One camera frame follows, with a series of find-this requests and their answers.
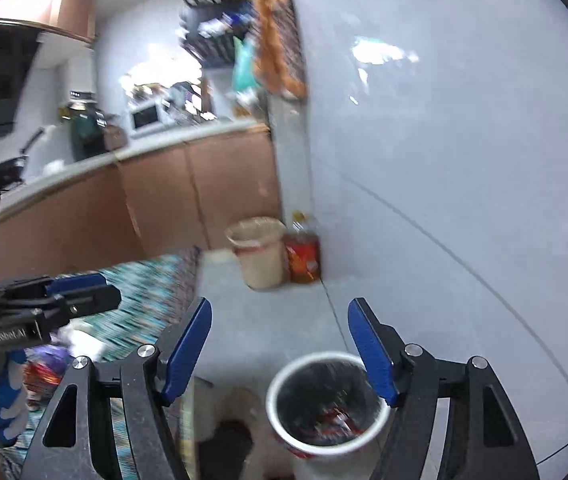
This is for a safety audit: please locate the white trash bucket black liner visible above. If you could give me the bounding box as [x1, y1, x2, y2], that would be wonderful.
[265, 351, 391, 460]

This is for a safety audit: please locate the brown kitchen cabinet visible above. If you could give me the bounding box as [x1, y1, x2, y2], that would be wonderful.
[0, 120, 281, 282]

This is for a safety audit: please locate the zigzag patterned table cloth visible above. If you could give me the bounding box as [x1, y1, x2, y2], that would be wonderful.
[0, 247, 200, 479]

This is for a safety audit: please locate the black wok pan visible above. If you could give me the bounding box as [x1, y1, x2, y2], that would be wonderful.
[0, 127, 45, 192]

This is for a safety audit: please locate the beige wastebasket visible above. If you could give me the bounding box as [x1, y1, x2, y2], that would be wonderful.
[225, 217, 286, 290]

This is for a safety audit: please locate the dark green kettle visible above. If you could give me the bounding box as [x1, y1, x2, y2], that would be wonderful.
[69, 102, 107, 162]

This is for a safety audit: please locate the white microwave oven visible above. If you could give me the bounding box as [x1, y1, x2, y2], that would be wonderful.
[130, 98, 174, 138]

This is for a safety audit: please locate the teal hanging bag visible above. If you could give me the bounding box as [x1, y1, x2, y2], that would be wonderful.
[233, 34, 257, 92]

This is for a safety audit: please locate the orange patterned hanging apron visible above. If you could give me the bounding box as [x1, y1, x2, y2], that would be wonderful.
[251, 0, 308, 101]

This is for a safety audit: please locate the black wall dish rack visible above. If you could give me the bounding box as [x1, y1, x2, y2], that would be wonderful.
[182, 0, 255, 68]

